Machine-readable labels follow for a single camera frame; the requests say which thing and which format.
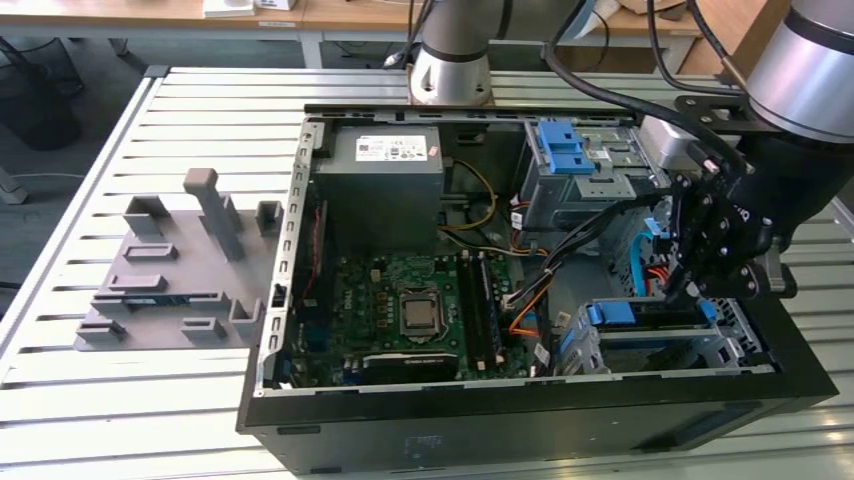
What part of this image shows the black graphics card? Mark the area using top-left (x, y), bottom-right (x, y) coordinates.
top-left (362, 351), bottom-right (461, 386)

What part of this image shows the black wire bundle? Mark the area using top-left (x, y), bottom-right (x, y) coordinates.
top-left (506, 197), bottom-right (673, 311)

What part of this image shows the yellow black wire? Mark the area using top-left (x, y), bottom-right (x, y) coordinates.
top-left (439, 158), bottom-right (499, 234)

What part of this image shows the blue data wire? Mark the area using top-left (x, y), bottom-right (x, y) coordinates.
top-left (626, 215), bottom-right (669, 301)

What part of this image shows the orange wire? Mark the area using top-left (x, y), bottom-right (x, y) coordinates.
top-left (510, 287), bottom-right (553, 351)

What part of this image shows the black PC case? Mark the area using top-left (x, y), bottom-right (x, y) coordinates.
top-left (234, 102), bottom-right (841, 476)

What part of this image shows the red black twisted wire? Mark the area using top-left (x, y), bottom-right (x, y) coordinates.
top-left (302, 203), bottom-right (329, 308)

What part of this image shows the wooden cabinet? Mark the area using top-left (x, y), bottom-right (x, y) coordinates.
top-left (680, 0), bottom-right (802, 94)

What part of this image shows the red yellow power wire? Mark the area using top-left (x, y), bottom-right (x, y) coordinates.
top-left (644, 252), bottom-right (676, 289)

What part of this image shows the wooden desk white frame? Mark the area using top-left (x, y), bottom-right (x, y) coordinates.
top-left (303, 0), bottom-right (709, 76)
top-left (0, 0), bottom-right (315, 69)

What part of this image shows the metal drive cage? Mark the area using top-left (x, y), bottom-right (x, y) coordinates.
top-left (518, 119), bottom-right (673, 234)

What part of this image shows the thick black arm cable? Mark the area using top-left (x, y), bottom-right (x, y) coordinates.
top-left (541, 0), bottom-right (760, 176)

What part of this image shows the blue drive cage latch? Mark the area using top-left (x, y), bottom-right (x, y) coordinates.
top-left (537, 121), bottom-right (595, 175)

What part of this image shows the black mounting bracket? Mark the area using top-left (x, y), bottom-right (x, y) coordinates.
top-left (673, 93), bottom-right (760, 136)

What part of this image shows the plain white box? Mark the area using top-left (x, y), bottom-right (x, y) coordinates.
top-left (203, 0), bottom-right (259, 19)

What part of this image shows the green motherboard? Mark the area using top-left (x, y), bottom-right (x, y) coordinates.
top-left (293, 249), bottom-right (529, 389)

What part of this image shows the grey metal foot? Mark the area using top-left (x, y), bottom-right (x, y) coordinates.
top-left (0, 167), bottom-right (32, 206)

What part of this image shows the hard disk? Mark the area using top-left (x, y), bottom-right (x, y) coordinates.
top-left (558, 298), bottom-right (721, 374)

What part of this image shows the metal disk bay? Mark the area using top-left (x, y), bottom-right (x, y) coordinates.
top-left (557, 294), bottom-right (780, 376)

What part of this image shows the grey power supply unit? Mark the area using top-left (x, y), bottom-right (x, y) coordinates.
top-left (313, 123), bottom-right (447, 256)

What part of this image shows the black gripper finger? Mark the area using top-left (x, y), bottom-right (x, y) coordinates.
top-left (697, 258), bottom-right (766, 301)
top-left (666, 172), bottom-right (736, 306)

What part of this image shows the CPU socket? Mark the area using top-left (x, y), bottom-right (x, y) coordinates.
top-left (397, 287), bottom-right (447, 344)

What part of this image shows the grey wire bundle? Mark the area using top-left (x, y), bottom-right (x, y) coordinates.
top-left (439, 233), bottom-right (554, 259)

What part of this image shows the brown cardboard piece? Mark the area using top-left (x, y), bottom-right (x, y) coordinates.
top-left (617, 0), bottom-right (689, 22)

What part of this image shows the grey parts rack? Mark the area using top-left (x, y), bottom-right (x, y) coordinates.
top-left (72, 167), bottom-right (286, 354)

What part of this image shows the black RAM slot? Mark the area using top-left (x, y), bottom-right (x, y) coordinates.
top-left (459, 251), bottom-right (489, 372)

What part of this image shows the white roll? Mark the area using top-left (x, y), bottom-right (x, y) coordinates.
top-left (590, 0), bottom-right (622, 26)

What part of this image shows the silver CPU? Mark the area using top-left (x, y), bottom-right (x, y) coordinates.
top-left (403, 299), bottom-right (439, 331)

